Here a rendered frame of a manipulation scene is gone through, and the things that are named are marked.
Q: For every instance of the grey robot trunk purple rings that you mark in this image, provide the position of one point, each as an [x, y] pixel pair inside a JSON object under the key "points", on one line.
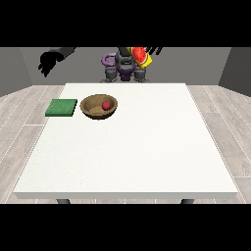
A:
{"points": [[124, 74]]}

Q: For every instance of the small red ball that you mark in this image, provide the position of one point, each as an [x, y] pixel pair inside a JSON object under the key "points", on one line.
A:
{"points": [[106, 105]]}

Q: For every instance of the yellow cup with melon print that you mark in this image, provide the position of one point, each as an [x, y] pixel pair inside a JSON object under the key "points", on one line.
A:
{"points": [[140, 56]]}

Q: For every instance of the green square pad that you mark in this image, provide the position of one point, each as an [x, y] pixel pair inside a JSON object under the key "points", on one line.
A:
{"points": [[61, 107]]}

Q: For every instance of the brown wooden bowl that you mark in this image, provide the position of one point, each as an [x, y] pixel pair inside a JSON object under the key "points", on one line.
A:
{"points": [[94, 108]]}

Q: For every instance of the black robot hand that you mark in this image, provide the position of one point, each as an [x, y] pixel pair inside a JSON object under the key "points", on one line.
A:
{"points": [[49, 61], [154, 50]]}

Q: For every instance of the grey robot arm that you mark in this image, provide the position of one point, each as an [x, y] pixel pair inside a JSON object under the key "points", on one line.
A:
{"points": [[69, 51]]}

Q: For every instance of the dark table leg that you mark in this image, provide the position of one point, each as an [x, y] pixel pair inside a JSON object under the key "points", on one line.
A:
{"points": [[63, 201], [187, 201]]}

